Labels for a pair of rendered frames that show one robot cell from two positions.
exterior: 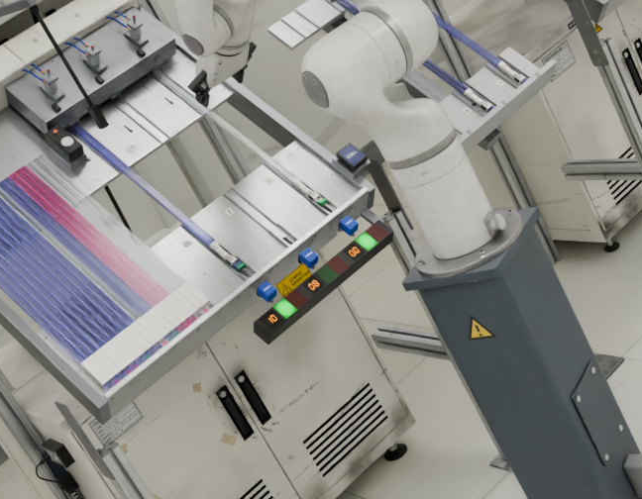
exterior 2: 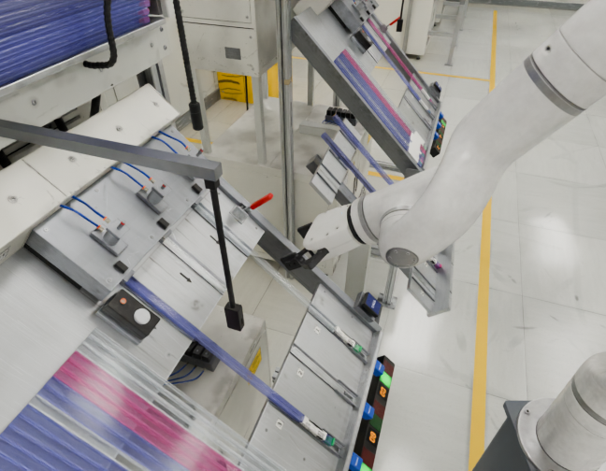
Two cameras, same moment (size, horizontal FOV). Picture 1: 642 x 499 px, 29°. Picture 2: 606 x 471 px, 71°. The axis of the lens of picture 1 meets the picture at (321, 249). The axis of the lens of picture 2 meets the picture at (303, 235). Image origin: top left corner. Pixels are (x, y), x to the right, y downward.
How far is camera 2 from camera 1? 201 cm
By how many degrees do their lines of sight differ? 41
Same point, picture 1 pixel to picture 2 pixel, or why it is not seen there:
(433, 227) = (596, 459)
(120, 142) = (181, 296)
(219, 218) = (295, 382)
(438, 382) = not seen: hidden behind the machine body
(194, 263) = (293, 449)
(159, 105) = (207, 245)
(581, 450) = not seen: outside the picture
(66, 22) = (108, 136)
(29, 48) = (65, 170)
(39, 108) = (95, 267)
